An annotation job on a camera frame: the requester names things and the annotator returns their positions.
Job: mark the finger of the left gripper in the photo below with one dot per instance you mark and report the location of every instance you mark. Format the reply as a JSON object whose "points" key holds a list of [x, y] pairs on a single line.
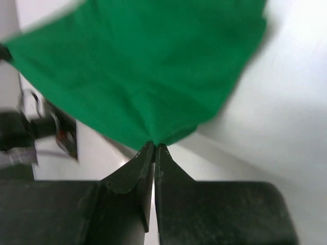
{"points": [[4, 53]]}

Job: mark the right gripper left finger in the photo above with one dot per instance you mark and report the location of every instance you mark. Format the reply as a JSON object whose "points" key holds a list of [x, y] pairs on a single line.
{"points": [[115, 210]]}

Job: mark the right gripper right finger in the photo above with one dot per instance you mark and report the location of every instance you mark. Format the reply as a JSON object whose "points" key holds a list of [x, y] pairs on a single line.
{"points": [[217, 212]]}

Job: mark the green t-shirt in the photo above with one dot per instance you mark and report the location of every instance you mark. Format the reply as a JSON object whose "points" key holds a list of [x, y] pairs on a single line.
{"points": [[138, 71]]}

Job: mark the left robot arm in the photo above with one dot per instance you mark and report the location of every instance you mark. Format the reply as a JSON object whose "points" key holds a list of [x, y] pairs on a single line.
{"points": [[18, 136]]}

